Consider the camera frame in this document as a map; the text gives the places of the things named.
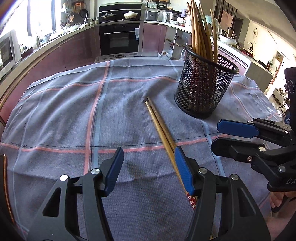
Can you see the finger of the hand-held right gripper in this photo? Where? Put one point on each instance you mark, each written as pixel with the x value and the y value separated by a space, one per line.
pixel 238 128
pixel 222 146

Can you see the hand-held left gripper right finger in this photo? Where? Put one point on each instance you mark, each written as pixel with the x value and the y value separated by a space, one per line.
pixel 183 172

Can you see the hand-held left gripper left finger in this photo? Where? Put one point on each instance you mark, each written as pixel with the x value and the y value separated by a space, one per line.
pixel 113 172

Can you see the pair of wooden chopsticks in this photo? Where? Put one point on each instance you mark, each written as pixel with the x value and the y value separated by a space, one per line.
pixel 161 136

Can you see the floral-end wooden chopstick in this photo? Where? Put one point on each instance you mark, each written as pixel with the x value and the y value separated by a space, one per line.
pixel 167 131

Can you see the black mesh utensil holder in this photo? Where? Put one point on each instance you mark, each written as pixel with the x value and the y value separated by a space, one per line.
pixel 203 92

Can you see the bundle of wooden chopsticks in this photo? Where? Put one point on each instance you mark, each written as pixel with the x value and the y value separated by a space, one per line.
pixel 198 34

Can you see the person's right hand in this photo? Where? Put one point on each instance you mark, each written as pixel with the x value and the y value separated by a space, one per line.
pixel 276 199

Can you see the grey plaid tablecloth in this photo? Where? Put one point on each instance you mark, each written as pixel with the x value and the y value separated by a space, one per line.
pixel 69 115

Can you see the clear plastic bottle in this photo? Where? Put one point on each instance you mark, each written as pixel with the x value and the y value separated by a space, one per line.
pixel 165 56

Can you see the stainless steel pot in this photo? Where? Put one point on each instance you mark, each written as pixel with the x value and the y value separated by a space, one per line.
pixel 173 17

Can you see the purple kitchen base cabinets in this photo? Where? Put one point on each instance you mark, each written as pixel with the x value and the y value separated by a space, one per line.
pixel 69 51

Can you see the black built-in oven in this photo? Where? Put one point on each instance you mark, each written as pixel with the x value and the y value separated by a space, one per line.
pixel 119 39

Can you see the square metal container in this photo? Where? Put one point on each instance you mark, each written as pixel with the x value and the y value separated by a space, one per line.
pixel 151 15

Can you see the white ceramic pot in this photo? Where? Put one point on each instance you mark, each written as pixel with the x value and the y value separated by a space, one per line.
pixel 130 15

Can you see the black pan with glass lid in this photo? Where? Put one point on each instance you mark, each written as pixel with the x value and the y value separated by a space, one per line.
pixel 108 16

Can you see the silver microwave oven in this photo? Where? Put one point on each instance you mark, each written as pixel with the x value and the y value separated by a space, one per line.
pixel 7 53

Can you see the kitchen window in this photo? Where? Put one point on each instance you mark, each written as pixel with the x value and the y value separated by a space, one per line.
pixel 23 18

